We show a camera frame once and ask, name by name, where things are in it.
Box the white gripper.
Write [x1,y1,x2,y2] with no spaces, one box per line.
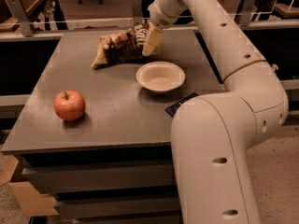
[142,0,187,57]

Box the brown chip bag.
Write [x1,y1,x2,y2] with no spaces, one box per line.
[92,23,149,68]

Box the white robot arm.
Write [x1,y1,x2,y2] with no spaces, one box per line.
[149,0,289,224]

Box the red apple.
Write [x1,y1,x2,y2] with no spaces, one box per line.
[53,91,86,121]

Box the white paper bowl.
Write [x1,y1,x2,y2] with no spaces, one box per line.
[135,62,186,93]

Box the blue snack bar wrapper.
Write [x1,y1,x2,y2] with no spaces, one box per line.
[165,92,198,118]

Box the metal glass railing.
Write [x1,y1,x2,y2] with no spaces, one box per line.
[0,0,299,43]

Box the grey drawer cabinet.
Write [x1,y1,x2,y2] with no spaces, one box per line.
[2,30,223,224]

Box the cardboard box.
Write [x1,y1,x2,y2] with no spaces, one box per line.
[0,156,58,217]

